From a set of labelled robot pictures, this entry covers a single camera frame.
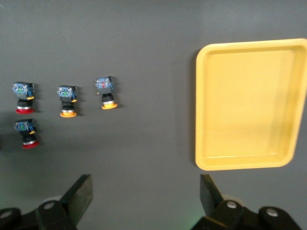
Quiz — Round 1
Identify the yellow mushroom push button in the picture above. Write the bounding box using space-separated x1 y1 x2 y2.
57 85 78 118
94 76 118 111

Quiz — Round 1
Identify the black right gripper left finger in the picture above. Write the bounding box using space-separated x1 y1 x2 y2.
0 174 94 230

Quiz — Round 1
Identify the yellow plastic tray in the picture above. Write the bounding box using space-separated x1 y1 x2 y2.
194 38 307 171

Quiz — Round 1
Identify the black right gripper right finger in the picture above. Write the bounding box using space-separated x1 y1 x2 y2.
191 174 302 230

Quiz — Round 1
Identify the red mushroom push button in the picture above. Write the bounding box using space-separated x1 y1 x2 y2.
13 119 40 150
12 82 35 115

